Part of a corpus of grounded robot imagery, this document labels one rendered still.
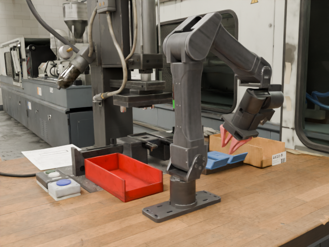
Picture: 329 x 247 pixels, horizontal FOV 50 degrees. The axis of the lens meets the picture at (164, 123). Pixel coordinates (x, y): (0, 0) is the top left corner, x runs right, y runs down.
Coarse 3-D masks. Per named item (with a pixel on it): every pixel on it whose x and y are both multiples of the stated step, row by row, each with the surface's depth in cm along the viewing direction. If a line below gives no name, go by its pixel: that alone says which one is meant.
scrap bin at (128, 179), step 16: (96, 160) 109; (112, 160) 113; (128, 160) 108; (96, 176) 101; (112, 176) 93; (128, 176) 107; (144, 176) 102; (160, 176) 95; (112, 192) 94; (128, 192) 89; (144, 192) 92; (160, 192) 95
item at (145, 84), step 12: (144, 72) 118; (120, 84) 128; (132, 84) 122; (144, 84) 115; (156, 84) 117; (120, 96) 116; (132, 96) 113; (144, 96) 116; (156, 96) 119; (168, 96) 122; (120, 108) 121; (144, 108) 121
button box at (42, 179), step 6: (0, 174) 112; (6, 174) 111; (12, 174) 110; (18, 174) 110; (24, 174) 110; (30, 174) 110; (36, 174) 104; (42, 174) 103; (48, 174) 102; (60, 174) 102; (42, 180) 99; (48, 180) 97; (54, 180) 98; (42, 186) 100
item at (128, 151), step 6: (156, 144) 122; (162, 144) 123; (126, 150) 118; (132, 150) 116; (138, 150) 117; (144, 150) 119; (156, 150) 128; (162, 150) 125; (168, 150) 125; (132, 156) 116; (138, 156) 118; (144, 156) 119; (156, 156) 128; (162, 156) 125; (168, 156) 125; (144, 162) 120
